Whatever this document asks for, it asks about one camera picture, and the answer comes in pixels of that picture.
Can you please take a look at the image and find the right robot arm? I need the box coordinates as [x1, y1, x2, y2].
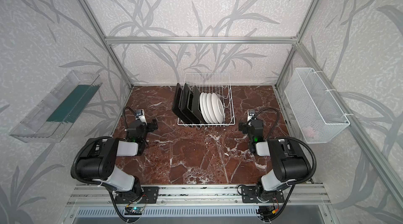
[239, 120, 317, 196]

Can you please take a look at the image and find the white wire dish rack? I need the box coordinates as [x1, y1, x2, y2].
[172, 73, 235, 127]

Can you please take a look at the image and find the square floral plate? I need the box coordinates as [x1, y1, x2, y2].
[172, 83, 187, 124]

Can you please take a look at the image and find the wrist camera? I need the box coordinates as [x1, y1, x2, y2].
[135, 109, 147, 124]
[247, 110, 256, 121]

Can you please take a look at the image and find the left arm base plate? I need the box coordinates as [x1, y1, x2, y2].
[114, 186, 159, 204]

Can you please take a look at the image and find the clear plastic wall bin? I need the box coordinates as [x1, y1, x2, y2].
[10, 70, 102, 143]

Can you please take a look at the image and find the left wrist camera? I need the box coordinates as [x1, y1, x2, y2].
[135, 109, 147, 124]

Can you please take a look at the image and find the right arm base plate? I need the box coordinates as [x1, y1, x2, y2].
[237, 185, 285, 204]

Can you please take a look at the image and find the green led circuit board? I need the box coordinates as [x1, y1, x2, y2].
[124, 205, 146, 216]

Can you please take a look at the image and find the white mesh wall basket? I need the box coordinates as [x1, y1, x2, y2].
[284, 68, 350, 144]

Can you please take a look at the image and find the pink object in basket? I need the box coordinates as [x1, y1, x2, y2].
[303, 126, 317, 138]

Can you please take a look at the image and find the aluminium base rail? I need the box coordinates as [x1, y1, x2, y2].
[66, 184, 332, 207]

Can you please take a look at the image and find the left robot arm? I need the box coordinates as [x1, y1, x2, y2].
[70, 119, 158, 197]

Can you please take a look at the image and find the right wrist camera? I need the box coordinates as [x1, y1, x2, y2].
[247, 110, 256, 121]

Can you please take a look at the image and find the black square plate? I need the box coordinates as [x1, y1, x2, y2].
[190, 86, 206, 124]
[179, 83, 197, 124]

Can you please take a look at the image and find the green mat in bin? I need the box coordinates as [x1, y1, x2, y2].
[46, 85, 101, 123]

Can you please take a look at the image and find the white round plate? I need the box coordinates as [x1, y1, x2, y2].
[211, 93, 225, 124]
[204, 93, 215, 123]
[206, 93, 219, 124]
[199, 92, 211, 124]

